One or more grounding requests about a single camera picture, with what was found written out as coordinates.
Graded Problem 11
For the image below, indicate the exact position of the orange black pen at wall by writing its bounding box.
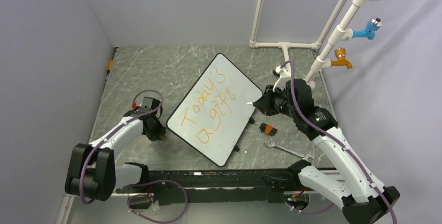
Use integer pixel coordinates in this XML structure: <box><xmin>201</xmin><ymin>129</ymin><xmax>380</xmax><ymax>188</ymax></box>
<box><xmin>105</xmin><ymin>52</ymin><xmax>116</xmax><ymax>82</ymax></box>

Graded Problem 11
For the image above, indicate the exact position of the black orange eraser block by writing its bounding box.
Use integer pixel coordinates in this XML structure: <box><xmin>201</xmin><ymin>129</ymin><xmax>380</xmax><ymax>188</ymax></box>
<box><xmin>259</xmin><ymin>123</ymin><xmax>278</xmax><ymax>136</ymax></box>

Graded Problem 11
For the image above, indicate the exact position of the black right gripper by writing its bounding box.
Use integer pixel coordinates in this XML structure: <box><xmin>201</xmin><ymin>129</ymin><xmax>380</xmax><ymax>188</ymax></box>
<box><xmin>254</xmin><ymin>84</ymin><xmax>299</xmax><ymax>119</ymax></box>

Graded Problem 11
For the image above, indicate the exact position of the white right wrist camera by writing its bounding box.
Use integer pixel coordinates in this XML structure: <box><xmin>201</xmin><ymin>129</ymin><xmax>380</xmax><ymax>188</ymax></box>
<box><xmin>272</xmin><ymin>66</ymin><xmax>291</xmax><ymax>92</ymax></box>

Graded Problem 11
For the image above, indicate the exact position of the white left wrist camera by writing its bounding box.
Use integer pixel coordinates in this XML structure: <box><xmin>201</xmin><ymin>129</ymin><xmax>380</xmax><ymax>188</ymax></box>
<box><xmin>131</xmin><ymin>101</ymin><xmax>147</xmax><ymax>109</ymax></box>

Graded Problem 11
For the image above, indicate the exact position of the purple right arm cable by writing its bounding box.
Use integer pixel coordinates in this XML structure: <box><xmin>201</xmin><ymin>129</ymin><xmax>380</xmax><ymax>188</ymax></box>
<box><xmin>280</xmin><ymin>60</ymin><xmax>398</xmax><ymax>224</ymax></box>

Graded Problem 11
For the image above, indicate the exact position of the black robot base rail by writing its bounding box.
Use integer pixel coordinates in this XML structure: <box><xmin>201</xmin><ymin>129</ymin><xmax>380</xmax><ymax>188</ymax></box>
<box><xmin>116</xmin><ymin>168</ymin><xmax>308</xmax><ymax>206</ymax></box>

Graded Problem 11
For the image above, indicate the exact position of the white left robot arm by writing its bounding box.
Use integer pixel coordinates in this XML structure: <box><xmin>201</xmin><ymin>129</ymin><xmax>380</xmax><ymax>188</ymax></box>
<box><xmin>65</xmin><ymin>97</ymin><xmax>166</xmax><ymax>204</ymax></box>

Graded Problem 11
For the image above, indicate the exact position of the white pvc pipe frame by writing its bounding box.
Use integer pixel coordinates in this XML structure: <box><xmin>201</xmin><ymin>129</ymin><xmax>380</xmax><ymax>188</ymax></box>
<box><xmin>249</xmin><ymin>0</ymin><xmax>378</xmax><ymax>88</ymax></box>

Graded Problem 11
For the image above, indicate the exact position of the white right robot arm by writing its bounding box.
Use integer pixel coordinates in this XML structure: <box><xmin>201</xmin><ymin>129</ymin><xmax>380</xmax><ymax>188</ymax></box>
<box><xmin>252</xmin><ymin>79</ymin><xmax>400</xmax><ymax>223</ymax></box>

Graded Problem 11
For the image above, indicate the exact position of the silver open-end wrench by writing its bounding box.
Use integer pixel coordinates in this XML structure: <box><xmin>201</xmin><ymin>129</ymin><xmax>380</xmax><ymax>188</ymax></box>
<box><xmin>263</xmin><ymin>138</ymin><xmax>314</xmax><ymax>162</ymax></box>

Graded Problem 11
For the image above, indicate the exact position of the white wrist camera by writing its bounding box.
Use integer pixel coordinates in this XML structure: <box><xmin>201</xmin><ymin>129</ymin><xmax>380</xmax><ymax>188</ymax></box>
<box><xmin>131</xmin><ymin>101</ymin><xmax>147</xmax><ymax>109</ymax></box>
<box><xmin>272</xmin><ymin>66</ymin><xmax>291</xmax><ymax>92</ymax></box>

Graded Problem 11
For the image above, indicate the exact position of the blue faucet tap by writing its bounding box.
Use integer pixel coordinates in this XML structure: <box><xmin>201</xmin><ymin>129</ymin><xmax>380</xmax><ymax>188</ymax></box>
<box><xmin>352</xmin><ymin>17</ymin><xmax>382</xmax><ymax>40</ymax></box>

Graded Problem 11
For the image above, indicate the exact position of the white whiteboard black frame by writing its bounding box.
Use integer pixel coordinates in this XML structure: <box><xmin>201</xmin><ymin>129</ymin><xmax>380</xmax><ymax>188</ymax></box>
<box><xmin>166</xmin><ymin>53</ymin><xmax>263</xmax><ymax>167</ymax></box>

